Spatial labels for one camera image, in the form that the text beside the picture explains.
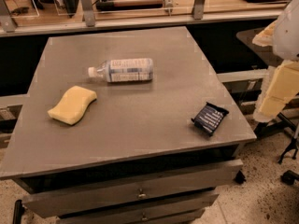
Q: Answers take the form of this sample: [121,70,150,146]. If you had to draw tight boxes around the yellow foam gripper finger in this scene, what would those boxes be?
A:
[252,21,277,47]
[253,60,299,122]

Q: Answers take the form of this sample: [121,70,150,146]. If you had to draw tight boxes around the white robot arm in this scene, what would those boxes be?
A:
[252,0,299,122]

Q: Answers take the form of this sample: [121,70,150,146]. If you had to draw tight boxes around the dark blue rxbar wrapper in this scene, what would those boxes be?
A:
[192,102,229,136]

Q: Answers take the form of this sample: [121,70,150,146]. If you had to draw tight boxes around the black tripod stand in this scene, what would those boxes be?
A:
[254,112,299,186]

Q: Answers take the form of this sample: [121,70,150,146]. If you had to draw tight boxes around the clear plastic water bottle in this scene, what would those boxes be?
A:
[88,58,153,83]

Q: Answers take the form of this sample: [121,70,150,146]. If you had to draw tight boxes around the grey drawer cabinet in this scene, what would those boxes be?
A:
[12,143,247,224]

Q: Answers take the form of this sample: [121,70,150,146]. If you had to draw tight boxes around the yellow sponge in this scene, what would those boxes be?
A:
[48,86,97,125]

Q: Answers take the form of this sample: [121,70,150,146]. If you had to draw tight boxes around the grey metal railing shelf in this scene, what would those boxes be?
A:
[0,0,291,36]

